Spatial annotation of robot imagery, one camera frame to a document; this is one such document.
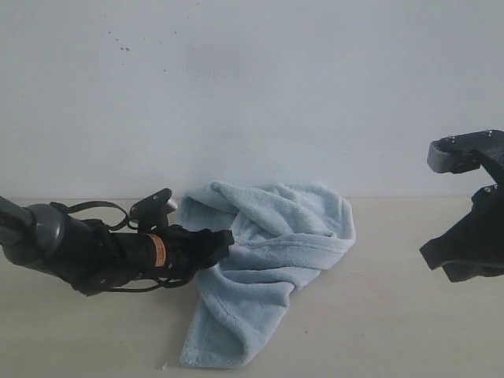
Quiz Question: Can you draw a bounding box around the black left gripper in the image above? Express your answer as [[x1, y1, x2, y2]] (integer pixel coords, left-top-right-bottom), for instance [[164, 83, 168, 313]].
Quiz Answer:
[[72, 229, 235, 295]]

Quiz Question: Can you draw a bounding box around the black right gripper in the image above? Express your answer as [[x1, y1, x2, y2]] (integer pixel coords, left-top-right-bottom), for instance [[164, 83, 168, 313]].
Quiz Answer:
[[419, 155, 504, 284]]

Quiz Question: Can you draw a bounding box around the light blue fleece towel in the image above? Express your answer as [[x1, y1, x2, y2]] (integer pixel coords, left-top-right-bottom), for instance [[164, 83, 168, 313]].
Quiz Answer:
[[178, 181, 356, 369]]

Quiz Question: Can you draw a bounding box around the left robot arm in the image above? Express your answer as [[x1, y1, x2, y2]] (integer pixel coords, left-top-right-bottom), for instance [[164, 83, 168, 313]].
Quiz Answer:
[[1, 188, 235, 296]]

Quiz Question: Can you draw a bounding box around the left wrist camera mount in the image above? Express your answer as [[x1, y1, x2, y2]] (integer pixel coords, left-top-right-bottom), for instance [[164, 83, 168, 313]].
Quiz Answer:
[[129, 188, 177, 233]]

